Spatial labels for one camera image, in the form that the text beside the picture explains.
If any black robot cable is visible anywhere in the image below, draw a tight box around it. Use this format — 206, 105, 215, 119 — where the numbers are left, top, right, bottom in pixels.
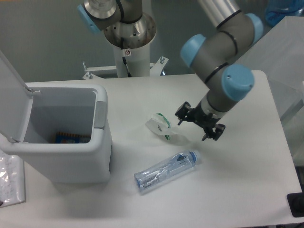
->
120, 38, 133, 78

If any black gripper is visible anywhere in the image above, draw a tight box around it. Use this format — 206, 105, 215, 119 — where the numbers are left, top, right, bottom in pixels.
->
175, 101, 226, 141

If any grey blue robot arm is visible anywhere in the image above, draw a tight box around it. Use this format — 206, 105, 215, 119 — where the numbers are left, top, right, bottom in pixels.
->
77, 0, 263, 140

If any clear crushed plastic bottle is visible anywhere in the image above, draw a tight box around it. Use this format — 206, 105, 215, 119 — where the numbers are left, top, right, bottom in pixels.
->
134, 150, 201, 192

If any white trash can lid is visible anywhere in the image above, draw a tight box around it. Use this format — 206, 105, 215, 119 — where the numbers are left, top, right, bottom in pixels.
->
0, 53, 40, 143

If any white pedestal base bracket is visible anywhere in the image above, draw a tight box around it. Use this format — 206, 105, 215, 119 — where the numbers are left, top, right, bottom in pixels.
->
82, 56, 169, 80

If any paper sheet in sleeve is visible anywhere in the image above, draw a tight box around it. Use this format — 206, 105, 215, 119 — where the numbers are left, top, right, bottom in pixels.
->
0, 151, 26, 208

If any translucent white storage box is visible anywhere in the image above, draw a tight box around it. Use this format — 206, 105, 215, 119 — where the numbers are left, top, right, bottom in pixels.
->
236, 16, 304, 166

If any white plastic trash can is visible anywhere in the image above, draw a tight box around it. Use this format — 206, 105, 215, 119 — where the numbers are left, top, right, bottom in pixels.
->
0, 82, 112, 183

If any white green plastic wrapper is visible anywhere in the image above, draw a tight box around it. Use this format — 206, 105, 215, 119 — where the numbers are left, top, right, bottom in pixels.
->
145, 113, 190, 145

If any blue water jug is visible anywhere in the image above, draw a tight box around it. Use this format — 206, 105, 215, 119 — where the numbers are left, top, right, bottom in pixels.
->
265, 0, 304, 27

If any blue orange snack packet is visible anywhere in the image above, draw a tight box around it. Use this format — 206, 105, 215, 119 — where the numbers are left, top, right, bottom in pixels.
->
55, 132, 91, 144

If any black device at edge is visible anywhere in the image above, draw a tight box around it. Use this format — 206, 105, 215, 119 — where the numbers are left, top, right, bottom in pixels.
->
287, 192, 304, 218

